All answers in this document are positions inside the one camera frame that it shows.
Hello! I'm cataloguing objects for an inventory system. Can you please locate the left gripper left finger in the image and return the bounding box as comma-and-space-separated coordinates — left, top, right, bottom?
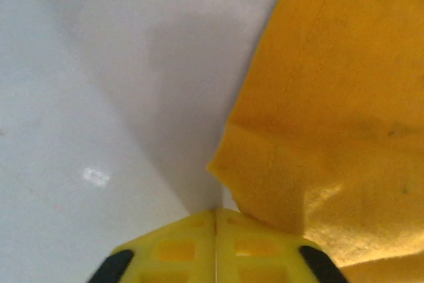
87, 209, 216, 283

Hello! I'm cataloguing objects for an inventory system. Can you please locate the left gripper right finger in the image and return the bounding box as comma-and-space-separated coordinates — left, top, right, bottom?
215, 209, 348, 283

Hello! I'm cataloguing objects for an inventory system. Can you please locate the yellow t-shirt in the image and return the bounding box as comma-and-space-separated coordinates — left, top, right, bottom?
207, 0, 424, 283

